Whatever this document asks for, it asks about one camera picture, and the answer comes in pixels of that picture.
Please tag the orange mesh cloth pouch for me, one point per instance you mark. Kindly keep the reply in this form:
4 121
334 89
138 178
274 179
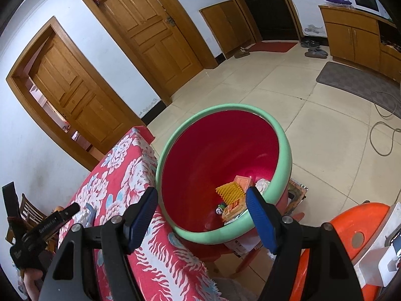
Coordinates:
235 208

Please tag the orange plastic stool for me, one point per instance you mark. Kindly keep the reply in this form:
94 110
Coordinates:
344 222

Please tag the wooden panel door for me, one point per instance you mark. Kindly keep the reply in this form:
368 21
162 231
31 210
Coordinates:
150 34
72 94

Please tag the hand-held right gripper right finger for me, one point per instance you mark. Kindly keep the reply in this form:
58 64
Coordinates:
260 219

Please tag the wooden cabinet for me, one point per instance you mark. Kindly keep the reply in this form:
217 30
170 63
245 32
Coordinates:
351 34

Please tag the blue curved plastic piece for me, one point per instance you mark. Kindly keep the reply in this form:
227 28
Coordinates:
90 213

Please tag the person's left hand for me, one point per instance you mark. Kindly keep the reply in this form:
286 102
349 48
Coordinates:
33 285

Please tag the red floral tablecloth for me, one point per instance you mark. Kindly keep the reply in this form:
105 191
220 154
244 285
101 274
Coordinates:
125 169

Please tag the red bin with green rim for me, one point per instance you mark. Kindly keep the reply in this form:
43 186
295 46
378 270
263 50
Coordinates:
219 150

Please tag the printed booklet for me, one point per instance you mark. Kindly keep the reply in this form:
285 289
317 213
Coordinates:
297 191

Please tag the dark shoe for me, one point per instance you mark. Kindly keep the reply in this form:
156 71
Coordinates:
309 43

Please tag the grey floor mat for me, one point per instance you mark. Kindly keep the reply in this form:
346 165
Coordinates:
354 78

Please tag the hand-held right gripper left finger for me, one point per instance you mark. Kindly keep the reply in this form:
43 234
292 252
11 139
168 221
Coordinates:
142 219

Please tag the brown shoe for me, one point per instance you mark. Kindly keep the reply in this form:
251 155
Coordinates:
242 53

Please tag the dark door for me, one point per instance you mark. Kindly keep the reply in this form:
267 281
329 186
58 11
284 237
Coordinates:
263 6

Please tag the white cased phone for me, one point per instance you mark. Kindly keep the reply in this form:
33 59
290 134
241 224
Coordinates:
395 225

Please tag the white framed screen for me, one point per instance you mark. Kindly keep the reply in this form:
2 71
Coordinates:
365 0

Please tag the red door mat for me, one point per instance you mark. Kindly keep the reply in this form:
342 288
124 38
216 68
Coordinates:
272 47

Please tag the white box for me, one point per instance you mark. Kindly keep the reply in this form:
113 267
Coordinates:
379 266

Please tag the grey slipper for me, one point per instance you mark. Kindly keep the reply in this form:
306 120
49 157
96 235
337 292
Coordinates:
322 52
311 54

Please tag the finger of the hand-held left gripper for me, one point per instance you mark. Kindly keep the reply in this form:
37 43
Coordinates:
70 212

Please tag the wooden chair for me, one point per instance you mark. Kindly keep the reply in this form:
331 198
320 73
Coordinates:
29 208

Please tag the small wooden cabinet door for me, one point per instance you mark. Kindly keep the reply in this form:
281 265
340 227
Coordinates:
228 25

